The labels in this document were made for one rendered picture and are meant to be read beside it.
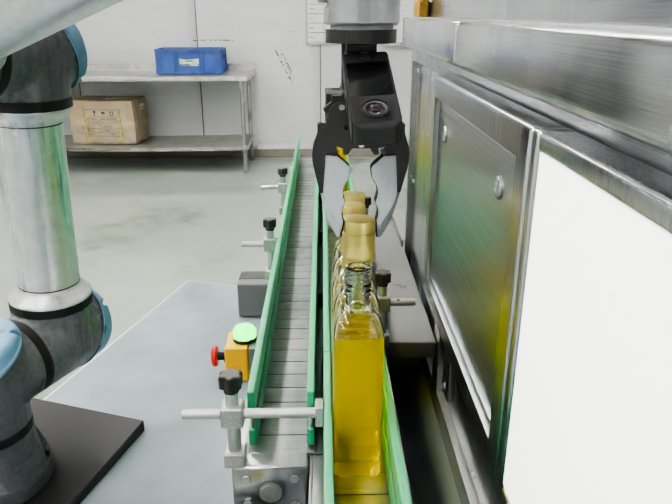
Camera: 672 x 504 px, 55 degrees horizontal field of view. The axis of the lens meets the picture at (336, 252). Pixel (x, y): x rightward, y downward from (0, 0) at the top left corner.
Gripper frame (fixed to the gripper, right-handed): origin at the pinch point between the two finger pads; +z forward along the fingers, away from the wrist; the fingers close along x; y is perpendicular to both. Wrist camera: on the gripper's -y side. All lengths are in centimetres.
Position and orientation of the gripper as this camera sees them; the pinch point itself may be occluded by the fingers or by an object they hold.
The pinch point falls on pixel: (359, 227)
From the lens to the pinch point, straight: 69.0
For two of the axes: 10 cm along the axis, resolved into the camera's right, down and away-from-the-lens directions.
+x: -10.0, 0.1, -0.3
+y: -0.4, -3.5, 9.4
